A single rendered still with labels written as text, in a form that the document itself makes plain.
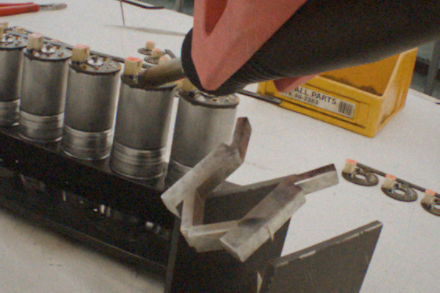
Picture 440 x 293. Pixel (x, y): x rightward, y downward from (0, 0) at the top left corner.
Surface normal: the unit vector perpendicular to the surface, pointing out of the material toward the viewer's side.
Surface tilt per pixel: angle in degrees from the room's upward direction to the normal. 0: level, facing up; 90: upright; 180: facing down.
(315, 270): 90
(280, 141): 0
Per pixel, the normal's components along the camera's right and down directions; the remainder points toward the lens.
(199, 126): -0.23, 0.30
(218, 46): -0.94, 0.11
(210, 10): 0.37, 0.48
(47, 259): 0.17, -0.92
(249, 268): 0.64, 0.36
